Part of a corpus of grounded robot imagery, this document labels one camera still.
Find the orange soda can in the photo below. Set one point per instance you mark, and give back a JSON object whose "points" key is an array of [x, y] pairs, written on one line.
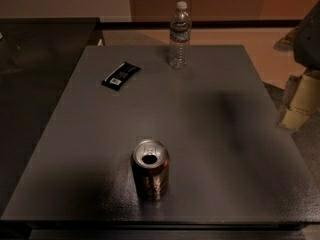
{"points": [[150, 165]]}

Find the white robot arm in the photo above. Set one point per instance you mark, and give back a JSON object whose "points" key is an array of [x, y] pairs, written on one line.
{"points": [[301, 96]]}

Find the black snack bar wrapper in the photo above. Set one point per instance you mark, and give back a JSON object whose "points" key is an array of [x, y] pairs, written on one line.
{"points": [[120, 76]]}

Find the clear plastic water bottle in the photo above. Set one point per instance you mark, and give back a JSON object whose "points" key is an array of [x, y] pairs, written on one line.
{"points": [[180, 34]]}

